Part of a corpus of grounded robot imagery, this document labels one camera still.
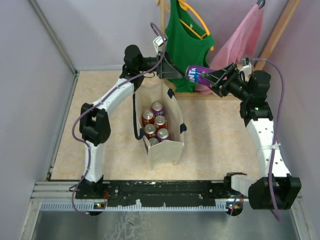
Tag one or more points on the wooden clothes rack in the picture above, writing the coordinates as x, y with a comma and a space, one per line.
281, 24

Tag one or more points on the green tank top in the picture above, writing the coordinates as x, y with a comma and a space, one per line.
187, 43

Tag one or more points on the grey clothes hanger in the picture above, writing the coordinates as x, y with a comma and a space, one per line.
261, 3

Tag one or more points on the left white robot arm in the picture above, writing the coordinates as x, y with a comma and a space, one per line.
94, 124

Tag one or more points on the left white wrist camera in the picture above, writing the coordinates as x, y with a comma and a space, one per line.
158, 43

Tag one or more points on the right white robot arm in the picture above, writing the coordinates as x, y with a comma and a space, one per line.
276, 189

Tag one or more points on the purple Fanta can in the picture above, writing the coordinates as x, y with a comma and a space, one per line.
194, 73
153, 141
158, 108
163, 134

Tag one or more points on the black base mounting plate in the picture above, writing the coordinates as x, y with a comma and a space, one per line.
156, 193

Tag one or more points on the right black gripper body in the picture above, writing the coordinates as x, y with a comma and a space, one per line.
234, 85

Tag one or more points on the yellow clothes hanger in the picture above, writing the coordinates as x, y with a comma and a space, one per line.
197, 22

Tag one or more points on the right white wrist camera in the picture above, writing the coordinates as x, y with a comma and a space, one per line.
246, 66

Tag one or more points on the pink shirt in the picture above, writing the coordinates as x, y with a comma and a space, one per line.
242, 42

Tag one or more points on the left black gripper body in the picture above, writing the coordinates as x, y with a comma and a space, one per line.
151, 64

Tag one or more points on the beige canvas tote bag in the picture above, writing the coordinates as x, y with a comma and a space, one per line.
168, 152

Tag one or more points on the red Coke can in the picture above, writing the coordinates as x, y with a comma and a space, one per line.
148, 117
160, 122
150, 131

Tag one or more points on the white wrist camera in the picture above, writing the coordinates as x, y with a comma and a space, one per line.
158, 43
246, 66

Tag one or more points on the aluminium frame rail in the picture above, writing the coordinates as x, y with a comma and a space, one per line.
58, 195

